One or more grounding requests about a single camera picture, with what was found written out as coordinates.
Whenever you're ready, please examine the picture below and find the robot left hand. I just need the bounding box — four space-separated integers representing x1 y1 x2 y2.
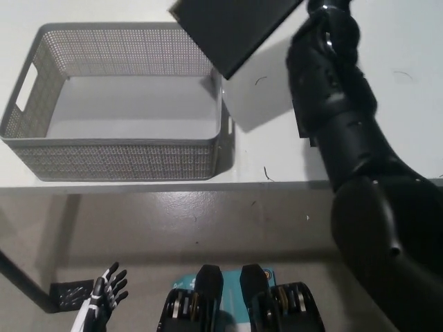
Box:
70 261 129 328

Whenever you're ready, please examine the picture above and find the black notebook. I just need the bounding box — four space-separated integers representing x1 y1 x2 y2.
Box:
168 0 306 81

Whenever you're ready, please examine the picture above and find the black ribbed robot body block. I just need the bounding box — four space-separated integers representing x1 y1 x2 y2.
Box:
155 264 223 332
239 264 327 332

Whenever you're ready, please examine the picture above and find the black perforated foot plate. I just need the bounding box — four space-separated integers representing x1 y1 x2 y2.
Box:
49 279 95 312

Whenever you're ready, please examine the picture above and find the black table leg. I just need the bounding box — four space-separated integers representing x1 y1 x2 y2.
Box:
0 248 56 314

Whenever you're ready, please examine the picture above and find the grey perforated plastic basket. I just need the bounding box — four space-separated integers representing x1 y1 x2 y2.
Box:
0 22 237 183

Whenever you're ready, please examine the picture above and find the black tape patch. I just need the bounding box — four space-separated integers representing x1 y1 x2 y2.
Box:
292 99 320 149

